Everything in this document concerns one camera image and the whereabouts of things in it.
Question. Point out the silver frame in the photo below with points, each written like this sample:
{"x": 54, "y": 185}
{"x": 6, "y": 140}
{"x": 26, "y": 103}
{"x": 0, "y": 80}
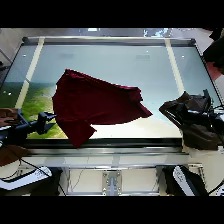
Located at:
{"x": 111, "y": 155}

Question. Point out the dark red T-shirt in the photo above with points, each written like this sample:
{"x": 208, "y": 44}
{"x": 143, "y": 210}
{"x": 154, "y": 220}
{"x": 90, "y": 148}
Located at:
{"x": 93, "y": 103}

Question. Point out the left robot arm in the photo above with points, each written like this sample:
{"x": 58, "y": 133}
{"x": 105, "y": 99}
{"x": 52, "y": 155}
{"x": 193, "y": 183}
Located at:
{"x": 20, "y": 127}

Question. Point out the black garment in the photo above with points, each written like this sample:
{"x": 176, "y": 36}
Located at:
{"x": 216, "y": 50}

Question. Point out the red garment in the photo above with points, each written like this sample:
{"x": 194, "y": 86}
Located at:
{"x": 213, "y": 70}

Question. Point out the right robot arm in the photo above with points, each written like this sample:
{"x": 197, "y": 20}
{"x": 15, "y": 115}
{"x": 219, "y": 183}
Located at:
{"x": 185, "y": 180}

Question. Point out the brown garment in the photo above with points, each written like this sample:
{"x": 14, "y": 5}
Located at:
{"x": 7, "y": 115}
{"x": 200, "y": 135}
{"x": 11, "y": 154}

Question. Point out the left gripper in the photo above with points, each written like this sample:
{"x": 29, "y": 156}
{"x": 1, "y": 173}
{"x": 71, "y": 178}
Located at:
{"x": 42, "y": 123}

